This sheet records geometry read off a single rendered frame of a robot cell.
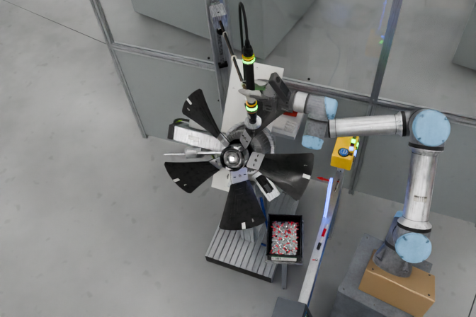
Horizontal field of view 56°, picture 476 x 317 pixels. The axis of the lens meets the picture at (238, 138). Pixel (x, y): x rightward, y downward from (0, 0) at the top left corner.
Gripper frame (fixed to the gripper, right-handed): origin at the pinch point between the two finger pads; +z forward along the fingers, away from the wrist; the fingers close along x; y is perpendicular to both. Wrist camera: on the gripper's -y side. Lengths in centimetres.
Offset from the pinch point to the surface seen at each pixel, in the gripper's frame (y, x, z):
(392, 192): 150, 70, -72
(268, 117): 27.8, 10.5, -5.9
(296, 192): 50, -9, -25
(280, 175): 48, -4, -16
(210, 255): 158, -10, 31
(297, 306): 41, -59, -40
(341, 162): 63, 21, -39
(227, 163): 45.7, -6.8, 8.6
